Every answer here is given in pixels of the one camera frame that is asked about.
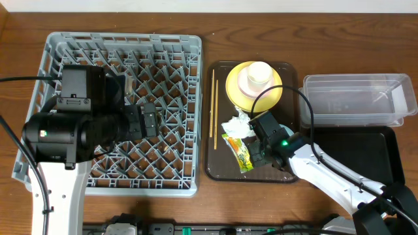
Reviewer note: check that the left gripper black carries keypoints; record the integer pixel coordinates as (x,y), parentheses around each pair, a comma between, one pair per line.
(149,119)

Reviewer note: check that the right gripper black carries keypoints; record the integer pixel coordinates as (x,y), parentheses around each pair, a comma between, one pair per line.
(257,152)

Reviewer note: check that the green yellow snack wrapper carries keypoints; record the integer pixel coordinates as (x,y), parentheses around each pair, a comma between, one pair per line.
(240,152)

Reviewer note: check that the white napkin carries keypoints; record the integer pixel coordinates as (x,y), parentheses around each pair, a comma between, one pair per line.
(238,126)

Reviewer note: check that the light blue bowl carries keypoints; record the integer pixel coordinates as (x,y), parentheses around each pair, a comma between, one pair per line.
(288,130)

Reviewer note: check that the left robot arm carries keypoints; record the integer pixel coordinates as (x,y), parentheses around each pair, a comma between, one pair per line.
(63,147)

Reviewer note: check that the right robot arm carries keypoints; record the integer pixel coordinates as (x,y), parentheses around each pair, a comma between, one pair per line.
(375,207)

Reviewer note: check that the grey dishwasher rack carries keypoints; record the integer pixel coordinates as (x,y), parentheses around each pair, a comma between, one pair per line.
(162,69)

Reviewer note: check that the clear plastic waste bin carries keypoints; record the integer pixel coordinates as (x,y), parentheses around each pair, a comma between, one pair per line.
(344,100)

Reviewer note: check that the black waste tray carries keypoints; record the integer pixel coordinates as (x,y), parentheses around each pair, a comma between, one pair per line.
(369,151)

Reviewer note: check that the dark brown serving tray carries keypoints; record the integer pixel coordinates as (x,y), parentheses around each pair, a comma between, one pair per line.
(219,162)

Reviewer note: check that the pink small bowl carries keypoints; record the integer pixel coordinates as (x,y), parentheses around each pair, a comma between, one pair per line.
(243,86)

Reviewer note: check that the white cup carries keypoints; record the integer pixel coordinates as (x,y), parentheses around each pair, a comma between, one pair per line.
(260,76)

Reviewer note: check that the wooden chopstick left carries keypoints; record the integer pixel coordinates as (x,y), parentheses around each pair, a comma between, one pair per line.
(212,103)

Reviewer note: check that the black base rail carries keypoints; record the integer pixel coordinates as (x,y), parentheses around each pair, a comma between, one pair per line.
(171,229)

